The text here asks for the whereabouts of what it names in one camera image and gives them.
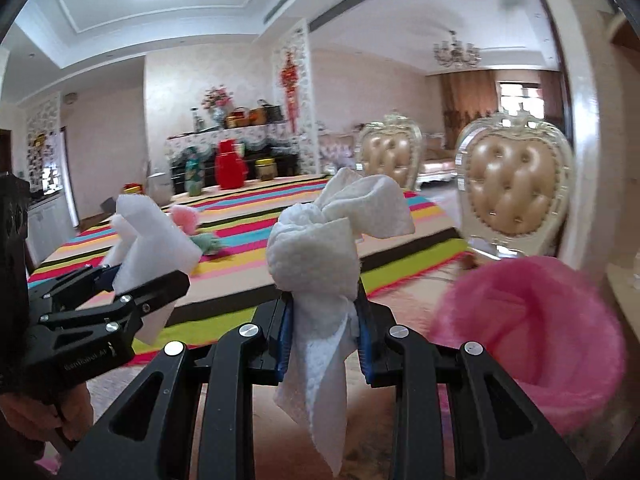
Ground low white cabinet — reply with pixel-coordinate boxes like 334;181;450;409
27;192;69;262

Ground white lace cloth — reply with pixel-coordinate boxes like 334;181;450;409
166;120;301;157

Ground white foam sheet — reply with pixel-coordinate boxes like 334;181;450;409
109;195;202;346

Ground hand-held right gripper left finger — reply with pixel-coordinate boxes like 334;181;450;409
59;296;296;480

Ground white paper towel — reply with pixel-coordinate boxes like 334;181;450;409
266;166;417;476

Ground cream sofa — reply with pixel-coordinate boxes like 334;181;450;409
419;132;459;186
320;129;363;172

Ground cream tufted dining chair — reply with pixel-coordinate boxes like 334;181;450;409
357;112;424;192
455;110;576;262

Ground green patterned vase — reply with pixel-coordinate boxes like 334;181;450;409
185;152;206;197

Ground brown curtain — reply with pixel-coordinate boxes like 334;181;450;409
439;71;497;150

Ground window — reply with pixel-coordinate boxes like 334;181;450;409
497;82;544;114

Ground chandelier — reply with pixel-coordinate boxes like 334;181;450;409
432;30;482;69

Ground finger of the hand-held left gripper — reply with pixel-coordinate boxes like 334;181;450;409
37;270;192;335
27;261;121;303

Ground pink flowers in vase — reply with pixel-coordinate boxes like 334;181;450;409
202;86;235;129

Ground pink foam fruit net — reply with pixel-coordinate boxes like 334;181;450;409
167;205;202;236

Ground red thermos jug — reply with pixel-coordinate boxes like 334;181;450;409
215;139;247;191

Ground person's left hand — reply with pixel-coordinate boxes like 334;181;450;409
0;389;95;461

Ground green foam fruit net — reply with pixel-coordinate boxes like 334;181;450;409
192;232;227;257

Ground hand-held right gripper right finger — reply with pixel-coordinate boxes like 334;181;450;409
350;292;587;480

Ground red knot wall ornament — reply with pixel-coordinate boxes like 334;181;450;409
281;50;300;124

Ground white kettle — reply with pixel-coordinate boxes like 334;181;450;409
147;172;174;202

